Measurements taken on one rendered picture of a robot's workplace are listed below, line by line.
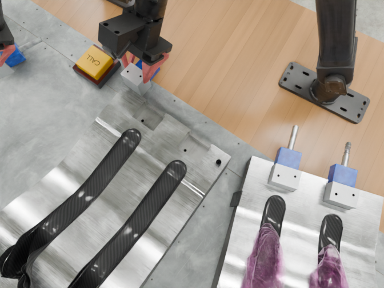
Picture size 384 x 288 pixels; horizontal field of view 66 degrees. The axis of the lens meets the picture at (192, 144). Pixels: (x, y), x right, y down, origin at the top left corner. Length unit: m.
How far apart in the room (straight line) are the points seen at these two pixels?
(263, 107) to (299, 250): 0.31
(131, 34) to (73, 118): 0.27
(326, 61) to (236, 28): 0.28
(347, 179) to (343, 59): 0.22
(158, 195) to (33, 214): 0.21
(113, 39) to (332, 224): 0.52
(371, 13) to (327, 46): 1.53
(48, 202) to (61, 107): 0.25
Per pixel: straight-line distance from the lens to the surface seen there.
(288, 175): 0.58
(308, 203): 0.62
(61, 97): 0.77
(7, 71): 0.84
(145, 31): 0.58
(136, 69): 0.68
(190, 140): 0.59
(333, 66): 0.61
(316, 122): 0.73
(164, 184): 0.56
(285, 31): 0.82
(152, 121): 0.61
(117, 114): 0.60
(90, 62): 0.74
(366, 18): 2.07
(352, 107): 0.76
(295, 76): 0.75
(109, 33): 0.54
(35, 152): 0.74
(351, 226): 0.64
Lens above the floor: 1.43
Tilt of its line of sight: 74 degrees down
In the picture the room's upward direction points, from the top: 3 degrees counter-clockwise
